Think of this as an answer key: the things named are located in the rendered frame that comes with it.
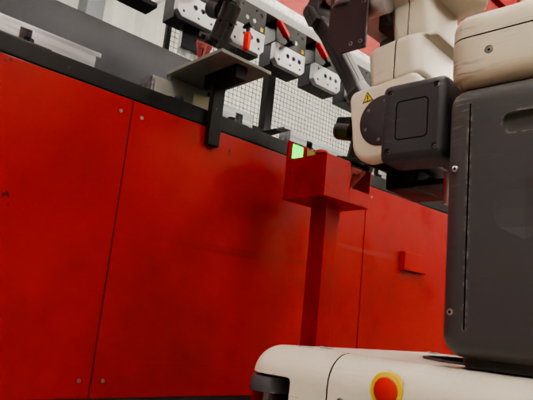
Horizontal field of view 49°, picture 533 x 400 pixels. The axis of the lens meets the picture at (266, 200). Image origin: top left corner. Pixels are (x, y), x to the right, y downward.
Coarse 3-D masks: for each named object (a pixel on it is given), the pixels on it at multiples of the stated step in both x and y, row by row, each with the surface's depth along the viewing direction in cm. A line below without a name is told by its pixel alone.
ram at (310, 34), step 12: (252, 0) 194; (276, 0) 202; (288, 0) 206; (300, 0) 211; (276, 12) 202; (300, 12) 210; (288, 24) 205; (300, 24) 209; (312, 36) 213; (372, 48) 239; (360, 60) 232
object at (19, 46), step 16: (0, 32) 126; (0, 48) 126; (16, 48) 128; (32, 48) 131; (48, 64) 133; (64, 64) 136; (80, 64) 138; (80, 80) 138; (96, 80) 141; (112, 80) 144; (128, 96) 147; (144, 96) 150; (160, 96) 153; (176, 112) 156; (192, 112) 160; (224, 128) 167; (240, 128) 171; (272, 144) 180; (432, 208) 240
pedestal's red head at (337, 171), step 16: (288, 144) 171; (288, 160) 170; (304, 160) 165; (320, 160) 160; (336, 160) 161; (288, 176) 168; (304, 176) 163; (320, 176) 159; (336, 176) 161; (368, 176) 172; (288, 192) 167; (304, 192) 162; (320, 192) 157; (336, 192) 160; (352, 192) 165; (368, 192) 170; (352, 208) 170; (368, 208) 169
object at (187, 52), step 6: (180, 30) 178; (186, 30) 178; (192, 30) 180; (180, 36) 177; (186, 36) 178; (192, 36) 179; (198, 36) 181; (180, 42) 177; (186, 42) 178; (192, 42) 179; (180, 48) 177; (186, 48) 178; (192, 48) 179; (180, 54) 177; (186, 54) 179; (192, 54) 180
